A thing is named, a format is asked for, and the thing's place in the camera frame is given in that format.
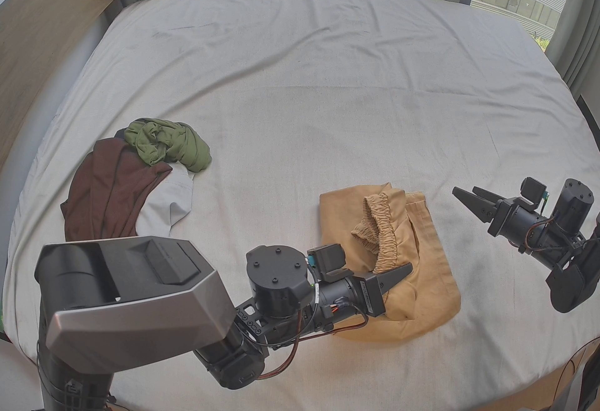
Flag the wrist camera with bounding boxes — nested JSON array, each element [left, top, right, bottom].
[[517, 177, 549, 213], [307, 243, 353, 284]]

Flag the pale grey garment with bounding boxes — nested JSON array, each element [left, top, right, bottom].
[[135, 160, 196, 239]]

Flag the tan shorts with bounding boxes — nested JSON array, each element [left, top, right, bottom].
[[319, 182, 461, 344]]

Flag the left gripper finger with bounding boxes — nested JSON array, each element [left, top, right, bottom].
[[377, 262, 414, 295]]

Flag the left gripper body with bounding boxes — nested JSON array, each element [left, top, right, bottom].
[[314, 274, 388, 323]]

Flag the black cable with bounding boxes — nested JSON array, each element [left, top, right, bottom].
[[554, 337, 600, 411]]

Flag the brown garment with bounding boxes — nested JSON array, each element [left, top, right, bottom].
[[60, 137, 173, 242]]

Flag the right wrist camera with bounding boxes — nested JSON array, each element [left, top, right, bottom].
[[517, 177, 549, 213]]

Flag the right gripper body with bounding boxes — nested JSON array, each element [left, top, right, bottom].
[[487, 197, 555, 256]]

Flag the green garment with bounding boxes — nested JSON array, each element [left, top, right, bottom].
[[124, 118, 213, 173]]

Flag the bed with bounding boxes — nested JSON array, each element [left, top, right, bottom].
[[0, 0, 600, 411]]

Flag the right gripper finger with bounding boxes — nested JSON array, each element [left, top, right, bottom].
[[452, 186, 496, 223], [472, 186, 505, 208]]

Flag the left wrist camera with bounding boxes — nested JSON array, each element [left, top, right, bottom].
[[307, 243, 353, 284]]

